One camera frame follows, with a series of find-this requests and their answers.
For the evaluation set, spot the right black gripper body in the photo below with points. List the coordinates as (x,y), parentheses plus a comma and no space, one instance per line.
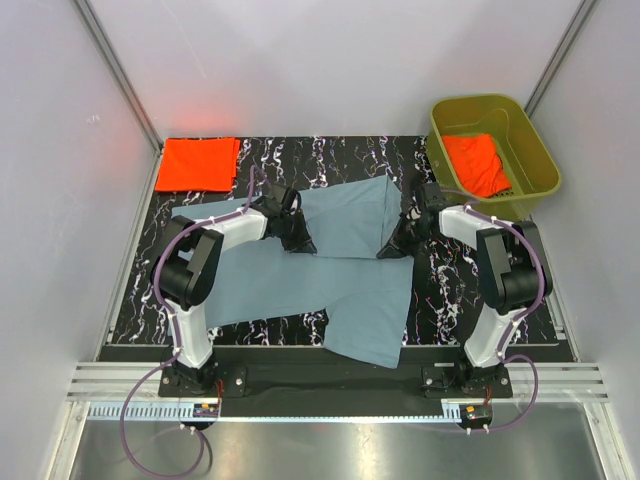
(410,233)

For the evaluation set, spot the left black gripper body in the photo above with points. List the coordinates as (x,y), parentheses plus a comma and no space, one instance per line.
(294,224)

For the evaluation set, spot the grey-blue t-shirt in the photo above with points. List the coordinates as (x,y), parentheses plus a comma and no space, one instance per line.
(366,299)

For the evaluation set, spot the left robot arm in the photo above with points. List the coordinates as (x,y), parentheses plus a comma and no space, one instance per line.
(187,259)

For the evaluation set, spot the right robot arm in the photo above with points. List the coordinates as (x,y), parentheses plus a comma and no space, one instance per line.
(512,276)

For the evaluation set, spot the black marbled table mat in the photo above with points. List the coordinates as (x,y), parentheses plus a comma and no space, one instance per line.
(444,306)

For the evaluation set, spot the orange t-shirt in bin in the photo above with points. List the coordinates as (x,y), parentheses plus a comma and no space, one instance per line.
(477,164)

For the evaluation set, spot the folded orange t-shirt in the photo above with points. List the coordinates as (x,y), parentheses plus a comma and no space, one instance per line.
(208,165)

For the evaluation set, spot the olive green plastic bin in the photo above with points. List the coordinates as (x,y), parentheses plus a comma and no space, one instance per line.
(526,161)

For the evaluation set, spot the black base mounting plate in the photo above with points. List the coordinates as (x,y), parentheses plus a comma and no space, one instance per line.
(304,382)

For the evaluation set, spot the right orange connector box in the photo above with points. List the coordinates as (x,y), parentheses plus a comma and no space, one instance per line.
(478,412)

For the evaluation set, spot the orange connector box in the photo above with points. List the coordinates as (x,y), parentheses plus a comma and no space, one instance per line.
(206,410)
(478,412)

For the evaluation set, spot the left orange connector box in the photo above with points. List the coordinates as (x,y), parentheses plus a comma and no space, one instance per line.
(206,410)

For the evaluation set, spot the aluminium frame rail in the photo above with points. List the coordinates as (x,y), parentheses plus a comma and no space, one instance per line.
(110,392)

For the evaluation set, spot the left aluminium corner post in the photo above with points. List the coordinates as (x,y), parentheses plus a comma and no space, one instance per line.
(106,50)

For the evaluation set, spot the aluminium corner post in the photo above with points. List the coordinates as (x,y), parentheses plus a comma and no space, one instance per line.
(106,50)
(571,34)

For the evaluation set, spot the right aluminium corner post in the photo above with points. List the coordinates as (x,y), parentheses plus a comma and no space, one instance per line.
(571,34)

